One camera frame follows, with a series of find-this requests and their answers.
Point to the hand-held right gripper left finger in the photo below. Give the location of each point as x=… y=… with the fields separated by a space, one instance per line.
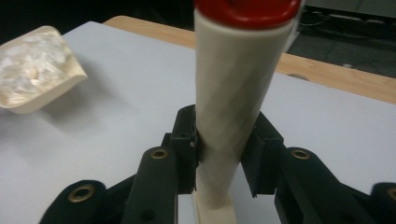
x=183 y=146

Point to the pile of white paper scraps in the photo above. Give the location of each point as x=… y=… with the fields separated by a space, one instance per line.
x=31 y=65

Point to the cream brush with red cap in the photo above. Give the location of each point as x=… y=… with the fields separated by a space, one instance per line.
x=230 y=93

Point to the cream plastic dustpan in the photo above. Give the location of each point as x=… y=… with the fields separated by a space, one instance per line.
x=59 y=90

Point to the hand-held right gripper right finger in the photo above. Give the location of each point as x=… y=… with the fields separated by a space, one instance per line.
x=264 y=155

